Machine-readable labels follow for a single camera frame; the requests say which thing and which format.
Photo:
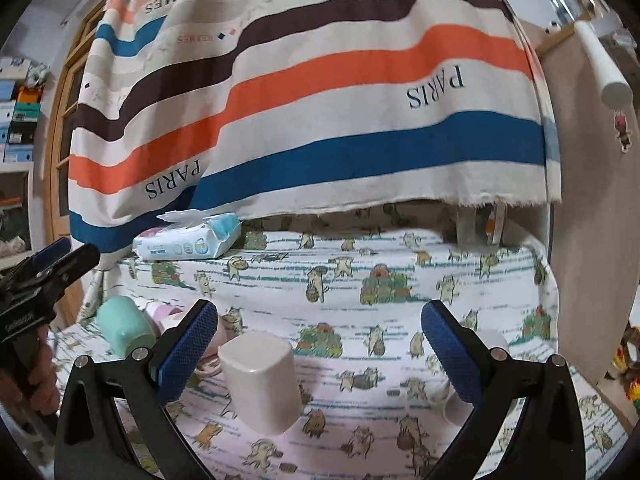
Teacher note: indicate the pink and cream mug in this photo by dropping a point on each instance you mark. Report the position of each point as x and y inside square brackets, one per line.
[209, 364]

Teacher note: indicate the wooden door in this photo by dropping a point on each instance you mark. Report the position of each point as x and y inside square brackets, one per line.
[56, 196]

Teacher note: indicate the pink and white cup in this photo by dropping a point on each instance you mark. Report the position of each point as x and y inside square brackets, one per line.
[156, 312]

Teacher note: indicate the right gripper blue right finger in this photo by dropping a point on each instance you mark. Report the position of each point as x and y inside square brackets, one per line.
[548, 440]

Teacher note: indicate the white rolled tube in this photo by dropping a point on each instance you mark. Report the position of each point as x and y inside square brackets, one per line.
[614, 91]

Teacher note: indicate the cat print bed sheet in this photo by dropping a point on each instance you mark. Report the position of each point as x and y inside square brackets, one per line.
[347, 292]

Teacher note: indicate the striped Paris canvas cloth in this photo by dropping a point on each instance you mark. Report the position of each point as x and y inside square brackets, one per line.
[273, 107]

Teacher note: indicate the left hand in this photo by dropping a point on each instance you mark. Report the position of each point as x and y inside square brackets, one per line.
[46, 398]

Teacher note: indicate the beige square cup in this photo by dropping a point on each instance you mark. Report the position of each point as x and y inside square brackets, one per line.
[259, 373]

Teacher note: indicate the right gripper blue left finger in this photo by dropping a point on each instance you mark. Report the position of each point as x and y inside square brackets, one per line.
[92, 443]

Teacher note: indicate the mint green cup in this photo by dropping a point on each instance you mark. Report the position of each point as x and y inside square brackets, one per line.
[124, 326]

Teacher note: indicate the baby wipes pack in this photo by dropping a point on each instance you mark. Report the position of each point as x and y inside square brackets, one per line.
[189, 235]

